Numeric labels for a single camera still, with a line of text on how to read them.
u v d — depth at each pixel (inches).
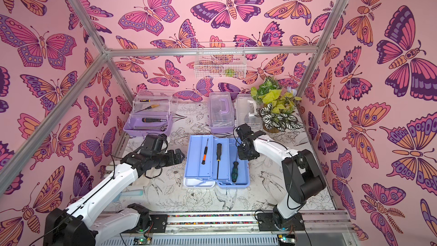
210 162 31.1
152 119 42.3
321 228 29.8
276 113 32.8
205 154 32.8
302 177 17.9
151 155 24.2
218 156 33.6
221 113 39.3
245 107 42.5
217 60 38.4
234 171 34.2
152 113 46.0
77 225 15.0
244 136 28.1
